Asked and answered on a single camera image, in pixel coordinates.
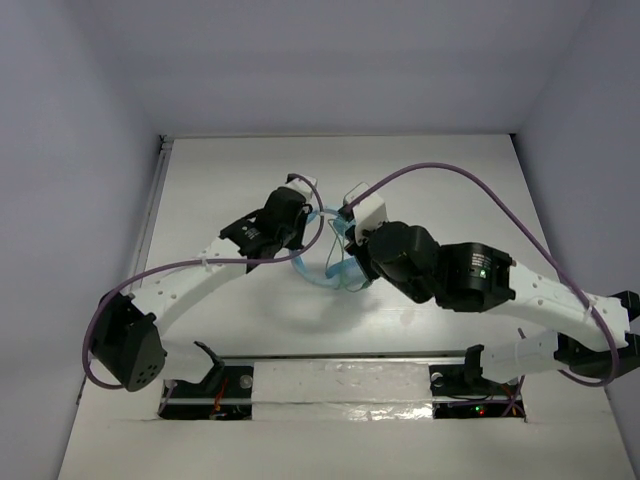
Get light blue headphones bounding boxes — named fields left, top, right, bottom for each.
left=290, top=208, right=371, bottom=293

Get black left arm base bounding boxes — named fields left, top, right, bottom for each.
left=157, top=341, right=254, bottom=421

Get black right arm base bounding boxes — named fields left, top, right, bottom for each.
left=429, top=345, right=527, bottom=420

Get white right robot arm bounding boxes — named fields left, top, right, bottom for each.
left=346, top=222, right=639, bottom=393

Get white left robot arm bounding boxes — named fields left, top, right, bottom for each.
left=82, top=174, right=322, bottom=392

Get white front platform board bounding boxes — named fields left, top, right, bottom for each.
left=60, top=374, right=634, bottom=479

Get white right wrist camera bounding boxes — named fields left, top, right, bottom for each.
left=339, top=182, right=388, bottom=241

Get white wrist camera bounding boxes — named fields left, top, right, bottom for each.
left=284, top=173, right=318, bottom=203
left=339, top=182, right=388, bottom=241

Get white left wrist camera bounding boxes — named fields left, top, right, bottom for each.
left=284, top=173, right=318, bottom=203

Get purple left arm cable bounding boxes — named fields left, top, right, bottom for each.
left=82, top=172, right=324, bottom=416

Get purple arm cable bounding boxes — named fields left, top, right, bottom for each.
left=82, top=172, right=324, bottom=416
left=344, top=162, right=621, bottom=416

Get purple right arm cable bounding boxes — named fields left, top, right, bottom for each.
left=344, top=162, right=621, bottom=416

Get aluminium rail left side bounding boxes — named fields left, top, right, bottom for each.
left=124, top=135, right=174, bottom=280

